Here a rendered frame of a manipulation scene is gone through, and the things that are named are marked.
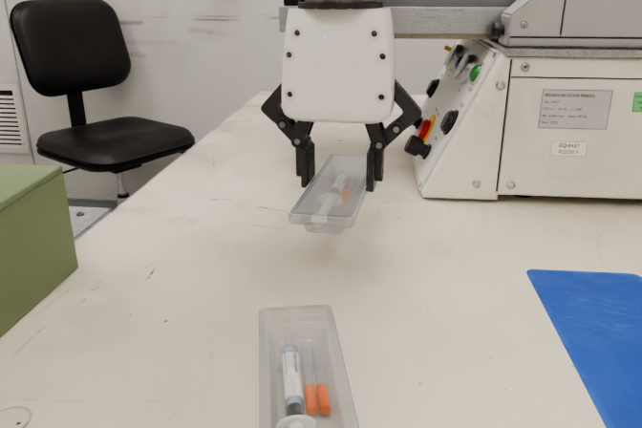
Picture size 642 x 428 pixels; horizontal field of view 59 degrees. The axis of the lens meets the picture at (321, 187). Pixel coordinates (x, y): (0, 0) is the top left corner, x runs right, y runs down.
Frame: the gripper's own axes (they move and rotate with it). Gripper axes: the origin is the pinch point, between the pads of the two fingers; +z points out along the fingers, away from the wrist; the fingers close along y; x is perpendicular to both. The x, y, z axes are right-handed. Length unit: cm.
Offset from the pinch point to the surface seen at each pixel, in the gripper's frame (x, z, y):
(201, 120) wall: 161, 35, -87
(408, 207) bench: 10.5, 7.6, 6.3
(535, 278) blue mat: -4.2, 7.8, 18.4
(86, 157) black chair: 102, 34, -100
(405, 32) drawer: 18.6, -11.5, 4.5
